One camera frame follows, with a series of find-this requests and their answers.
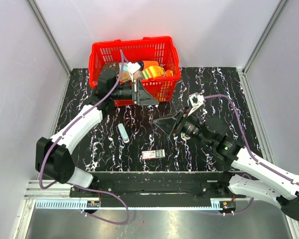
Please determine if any brown cardboard box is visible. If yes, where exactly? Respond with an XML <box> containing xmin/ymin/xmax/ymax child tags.
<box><xmin>119</xmin><ymin>71</ymin><xmax>132</xmax><ymax>83</ymax></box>

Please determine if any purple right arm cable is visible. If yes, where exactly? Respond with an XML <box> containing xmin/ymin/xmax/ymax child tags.
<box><xmin>204</xmin><ymin>94</ymin><xmax>299</xmax><ymax>216</ymax></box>

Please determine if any orange snack packet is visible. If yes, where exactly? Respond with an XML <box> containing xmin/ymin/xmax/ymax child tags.
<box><xmin>162</xmin><ymin>70</ymin><xmax>174</xmax><ymax>77</ymax></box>

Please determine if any aluminium ruler rail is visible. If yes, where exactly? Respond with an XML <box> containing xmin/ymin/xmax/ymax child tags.
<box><xmin>35</xmin><ymin>195</ymin><xmax>223</xmax><ymax>211</ymax></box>

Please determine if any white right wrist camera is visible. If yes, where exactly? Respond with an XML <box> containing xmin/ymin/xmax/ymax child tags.
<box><xmin>188</xmin><ymin>93</ymin><xmax>205</xmax><ymax>115</ymax></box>

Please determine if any red plastic shopping basket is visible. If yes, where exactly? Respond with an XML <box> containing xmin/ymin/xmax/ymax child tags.
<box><xmin>88</xmin><ymin>36</ymin><xmax>181</xmax><ymax>107</ymax></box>

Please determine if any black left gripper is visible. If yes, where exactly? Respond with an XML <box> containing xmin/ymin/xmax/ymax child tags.
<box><xmin>110</xmin><ymin>79</ymin><xmax>159</xmax><ymax>106</ymax></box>

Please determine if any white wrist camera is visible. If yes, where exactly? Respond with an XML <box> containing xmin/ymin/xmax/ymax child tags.
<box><xmin>188</xmin><ymin>93</ymin><xmax>205</xmax><ymax>115</ymax></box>
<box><xmin>127</xmin><ymin>62</ymin><xmax>141</xmax><ymax>80</ymax></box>

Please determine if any brown round cookie pack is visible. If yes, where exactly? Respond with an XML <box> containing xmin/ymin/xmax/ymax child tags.
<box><xmin>102</xmin><ymin>62</ymin><xmax>120</xmax><ymax>75</ymax></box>

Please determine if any white silver staple remover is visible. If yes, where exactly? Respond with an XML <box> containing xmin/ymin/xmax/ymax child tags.
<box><xmin>118</xmin><ymin>123</ymin><xmax>130</xmax><ymax>143</ymax></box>

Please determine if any red white staple box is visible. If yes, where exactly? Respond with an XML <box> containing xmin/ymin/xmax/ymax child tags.
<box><xmin>142</xmin><ymin>149</ymin><xmax>165</xmax><ymax>160</ymax></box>

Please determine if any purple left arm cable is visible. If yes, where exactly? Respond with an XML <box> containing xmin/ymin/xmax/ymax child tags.
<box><xmin>38</xmin><ymin>49</ymin><xmax>130</xmax><ymax>190</ymax></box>

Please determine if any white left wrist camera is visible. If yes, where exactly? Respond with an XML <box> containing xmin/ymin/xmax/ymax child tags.
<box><xmin>127</xmin><ymin>62</ymin><xmax>141</xmax><ymax>80</ymax></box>

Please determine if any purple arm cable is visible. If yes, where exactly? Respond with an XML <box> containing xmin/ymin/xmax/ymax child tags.
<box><xmin>38</xmin><ymin>49</ymin><xmax>130</xmax><ymax>190</ymax></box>
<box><xmin>204</xmin><ymin>94</ymin><xmax>299</xmax><ymax>216</ymax></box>

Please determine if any orange blue cylinder can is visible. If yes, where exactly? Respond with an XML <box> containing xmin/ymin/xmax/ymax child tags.
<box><xmin>138</xmin><ymin>60</ymin><xmax>160</xmax><ymax>71</ymax></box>

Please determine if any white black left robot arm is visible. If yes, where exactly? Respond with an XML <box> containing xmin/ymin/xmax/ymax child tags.
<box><xmin>35</xmin><ymin>69</ymin><xmax>159</xmax><ymax>197</ymax></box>

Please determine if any yellow green striped box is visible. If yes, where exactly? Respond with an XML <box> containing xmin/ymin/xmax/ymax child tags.
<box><xmin>142</xmin><ymin>66</ymin><xmax>165</xmax><ymax>79</ymax></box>

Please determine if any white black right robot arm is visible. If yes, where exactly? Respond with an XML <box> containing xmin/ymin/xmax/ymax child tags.
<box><xmin>153</xmin><ymin>108</ymin><xmax>299</xmax><ymax>221</ymax></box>

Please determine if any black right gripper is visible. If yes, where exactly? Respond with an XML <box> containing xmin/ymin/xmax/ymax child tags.
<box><xmin>153</xmin><ymin>105</ymin><xmax>212</xmax><ymax>147</ymax></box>

